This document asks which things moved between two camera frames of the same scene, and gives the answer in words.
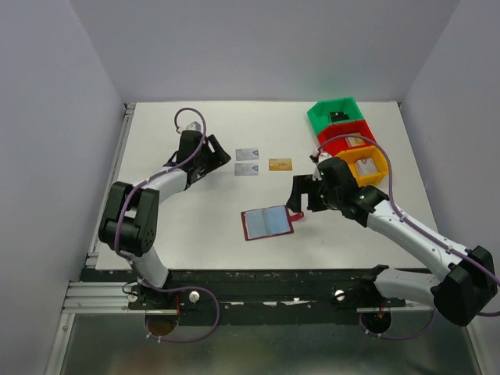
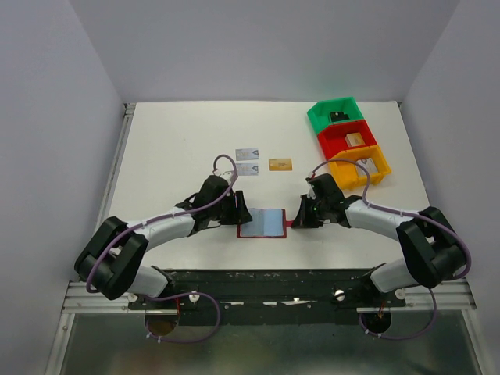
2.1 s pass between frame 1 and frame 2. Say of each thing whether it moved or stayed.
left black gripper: moved
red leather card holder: stayed
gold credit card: stayed
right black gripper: moved
